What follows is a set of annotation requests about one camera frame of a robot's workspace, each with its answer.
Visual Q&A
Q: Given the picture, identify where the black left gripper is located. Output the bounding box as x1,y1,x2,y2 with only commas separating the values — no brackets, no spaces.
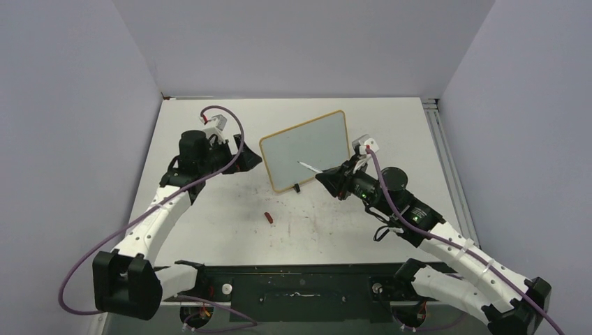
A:
199,135,261,177

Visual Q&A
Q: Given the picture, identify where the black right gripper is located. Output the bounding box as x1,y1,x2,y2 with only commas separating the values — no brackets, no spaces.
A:
316,154,394,216

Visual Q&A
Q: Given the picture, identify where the yellow framed whiteboard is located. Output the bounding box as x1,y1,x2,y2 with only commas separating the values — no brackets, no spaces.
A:
259,110,350,193

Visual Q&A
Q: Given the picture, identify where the white red whiteboard marker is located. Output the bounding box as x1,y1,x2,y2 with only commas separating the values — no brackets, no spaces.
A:
298,161,323,174

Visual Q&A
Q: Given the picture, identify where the red marker cap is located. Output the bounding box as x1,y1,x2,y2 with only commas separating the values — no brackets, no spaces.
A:
264,212,274,224

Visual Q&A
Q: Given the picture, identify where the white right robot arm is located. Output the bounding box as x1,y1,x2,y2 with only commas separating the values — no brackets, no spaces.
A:
315,156,552,334

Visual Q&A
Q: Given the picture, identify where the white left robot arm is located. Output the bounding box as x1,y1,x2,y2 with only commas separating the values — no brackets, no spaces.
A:
92,130,262,320

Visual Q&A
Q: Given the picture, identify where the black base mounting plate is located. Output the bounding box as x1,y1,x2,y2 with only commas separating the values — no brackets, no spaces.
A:
163,261,487,325

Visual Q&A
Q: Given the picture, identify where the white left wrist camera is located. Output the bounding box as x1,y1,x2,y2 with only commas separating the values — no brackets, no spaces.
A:
202,114,227,142

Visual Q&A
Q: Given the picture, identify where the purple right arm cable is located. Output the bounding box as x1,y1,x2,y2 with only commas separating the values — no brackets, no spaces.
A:
364,145,568,335

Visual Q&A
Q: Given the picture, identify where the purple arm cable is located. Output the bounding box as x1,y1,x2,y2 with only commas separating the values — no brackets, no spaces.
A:
364,145,568,335
57,105,259,335

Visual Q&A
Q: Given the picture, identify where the aluminium rail right side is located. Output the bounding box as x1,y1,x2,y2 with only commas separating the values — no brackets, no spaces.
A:
421,98,480,247

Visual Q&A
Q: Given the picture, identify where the aluminium rail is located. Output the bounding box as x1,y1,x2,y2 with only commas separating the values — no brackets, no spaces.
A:
94,272,515,325
421,98,480,247

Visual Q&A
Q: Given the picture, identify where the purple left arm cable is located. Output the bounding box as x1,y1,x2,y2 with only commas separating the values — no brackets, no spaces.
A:
57,105,259,335

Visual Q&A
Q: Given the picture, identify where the aluminium rail front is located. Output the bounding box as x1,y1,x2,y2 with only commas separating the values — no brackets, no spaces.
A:
94,272,515,325

